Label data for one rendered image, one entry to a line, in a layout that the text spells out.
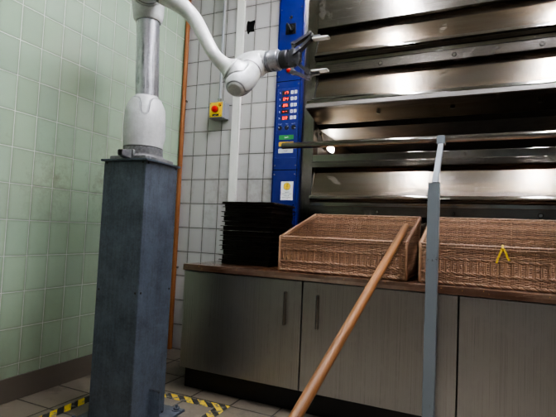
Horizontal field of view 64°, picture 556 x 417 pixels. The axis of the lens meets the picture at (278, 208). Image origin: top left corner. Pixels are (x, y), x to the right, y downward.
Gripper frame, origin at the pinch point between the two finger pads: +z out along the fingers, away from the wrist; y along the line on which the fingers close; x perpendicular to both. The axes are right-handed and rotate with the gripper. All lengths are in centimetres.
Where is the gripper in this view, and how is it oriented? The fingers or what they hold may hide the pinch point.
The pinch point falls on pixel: (326, 54)
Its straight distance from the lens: 193.2
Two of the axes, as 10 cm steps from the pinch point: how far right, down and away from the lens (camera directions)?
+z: 9.0, 0.2, -4.3
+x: -4.2, -0.7, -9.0
